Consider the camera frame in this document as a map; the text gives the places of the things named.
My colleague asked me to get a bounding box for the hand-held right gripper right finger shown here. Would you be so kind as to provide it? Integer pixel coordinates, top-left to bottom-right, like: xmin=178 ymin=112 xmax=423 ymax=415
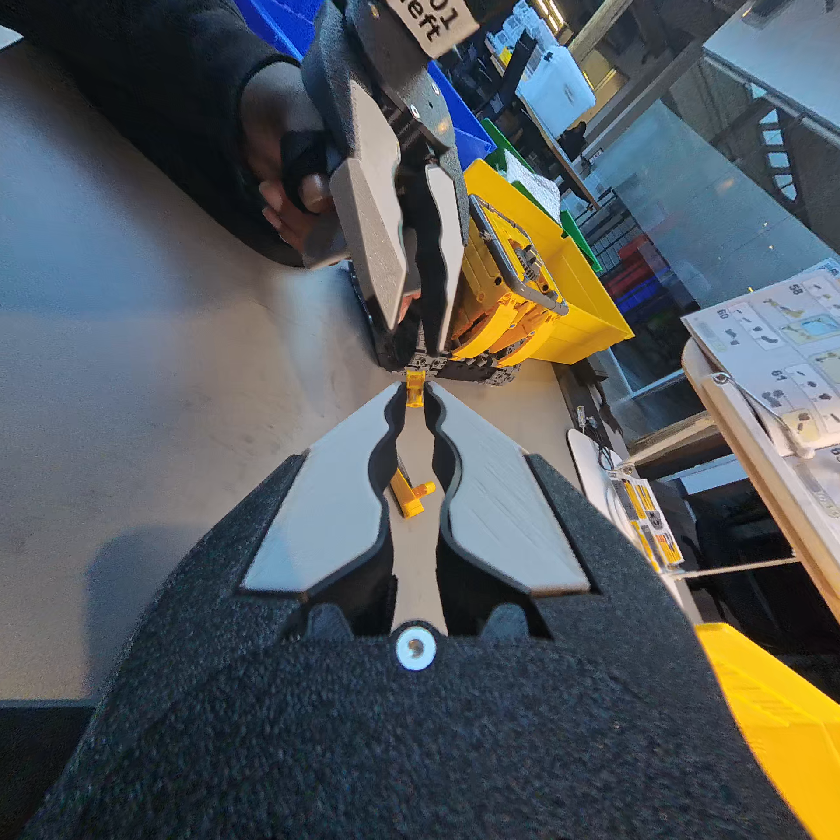
xmin=434 ymin=384 xmax=592 ymax=598

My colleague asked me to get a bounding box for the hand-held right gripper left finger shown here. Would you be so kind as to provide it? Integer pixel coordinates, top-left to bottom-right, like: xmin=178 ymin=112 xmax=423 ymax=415
xmin=243 ymin=384 xmax=401 ymax=602

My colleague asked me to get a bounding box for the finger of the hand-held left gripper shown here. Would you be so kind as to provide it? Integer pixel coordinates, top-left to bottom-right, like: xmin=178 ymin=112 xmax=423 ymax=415
xmin=423 ymin=163 xmax=468 ymax=355
xmin=329 ymin=82 xmax=422 ymax=330

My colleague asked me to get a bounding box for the yellow tracked brick vehicle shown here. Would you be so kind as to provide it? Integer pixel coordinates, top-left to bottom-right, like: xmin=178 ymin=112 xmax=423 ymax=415
xmin=348 ymin=197 xmax=573 ymax=387

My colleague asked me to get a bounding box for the yellow brick piece grey axle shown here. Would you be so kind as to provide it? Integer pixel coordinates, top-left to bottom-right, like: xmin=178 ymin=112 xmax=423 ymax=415
xmin=389 ymin=469 xmax=438 ymax=519

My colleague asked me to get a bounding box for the instruction booklet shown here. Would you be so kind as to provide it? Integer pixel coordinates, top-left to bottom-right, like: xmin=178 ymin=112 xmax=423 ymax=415
xmin=683 ymin=256 xmax=840 ymax=455

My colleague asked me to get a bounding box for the yellow plastic bin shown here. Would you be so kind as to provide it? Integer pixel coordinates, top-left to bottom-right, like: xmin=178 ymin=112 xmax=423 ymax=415
xmin=696 ymin=624 xmax=840 ymax=840
xmin=462 ymin=158 xmax=636 ymax=367

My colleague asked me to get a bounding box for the grey desk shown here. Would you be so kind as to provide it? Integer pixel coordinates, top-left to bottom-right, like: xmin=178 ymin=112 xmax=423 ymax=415
xmin=0 ymin=40 xmax=618 ymax=704

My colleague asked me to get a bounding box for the person's left hand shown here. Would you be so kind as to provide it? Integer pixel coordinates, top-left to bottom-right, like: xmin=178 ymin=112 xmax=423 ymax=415
xmin=241 ymin=63 xmax=345 ymax=257

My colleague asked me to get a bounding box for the white round stand base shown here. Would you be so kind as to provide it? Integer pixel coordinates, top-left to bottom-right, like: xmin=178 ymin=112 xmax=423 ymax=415
xmin=567 ymin=427 xmax=698 ymax=620

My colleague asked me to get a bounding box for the blue plastic bin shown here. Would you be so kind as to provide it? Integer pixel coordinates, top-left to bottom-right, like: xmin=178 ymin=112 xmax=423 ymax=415
xmin=234 ymin=0 xmax=497 ymax=172

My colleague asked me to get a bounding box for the white plastic bag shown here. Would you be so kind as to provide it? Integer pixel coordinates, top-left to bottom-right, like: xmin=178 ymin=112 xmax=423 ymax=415
xmin=506 ymin=151 xmax=564 ymax=219

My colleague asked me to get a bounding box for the green plastic bin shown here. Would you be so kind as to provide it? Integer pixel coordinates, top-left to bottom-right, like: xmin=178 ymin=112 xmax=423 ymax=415
xmin=479 ymin=119 xmax=606 ymax=277

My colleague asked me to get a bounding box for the sticker sheet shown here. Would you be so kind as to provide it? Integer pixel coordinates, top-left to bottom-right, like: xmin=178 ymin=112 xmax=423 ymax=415
xmin=617 ymin=476 xmax=687 ymax=573

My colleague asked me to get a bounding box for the stack of coloured crates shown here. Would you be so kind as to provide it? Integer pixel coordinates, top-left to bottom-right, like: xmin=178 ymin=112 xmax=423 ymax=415
xmin=598 ymin=237 xmax=672 ymax=317

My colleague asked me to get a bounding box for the wooden booklet stand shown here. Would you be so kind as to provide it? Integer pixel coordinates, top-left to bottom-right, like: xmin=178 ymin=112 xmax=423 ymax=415
xmin=680 ymin=339 xmax=840 ymax=620

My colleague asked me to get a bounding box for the black cable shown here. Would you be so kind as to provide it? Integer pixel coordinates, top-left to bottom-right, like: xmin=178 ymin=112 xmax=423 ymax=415
xmin=575 ymin=405 xmax=620 ymax=476

